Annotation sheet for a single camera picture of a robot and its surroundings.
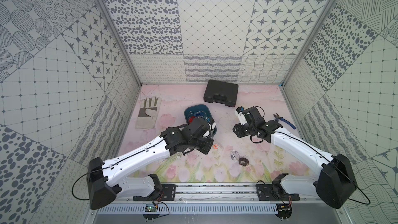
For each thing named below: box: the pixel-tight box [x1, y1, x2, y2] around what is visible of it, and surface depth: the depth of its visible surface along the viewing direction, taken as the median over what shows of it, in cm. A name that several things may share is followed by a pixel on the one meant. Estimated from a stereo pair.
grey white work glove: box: [135, 96, 162, 130], surface depth 106 cm
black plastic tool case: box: [203, 79, 239, 108], surface depth 115 cm
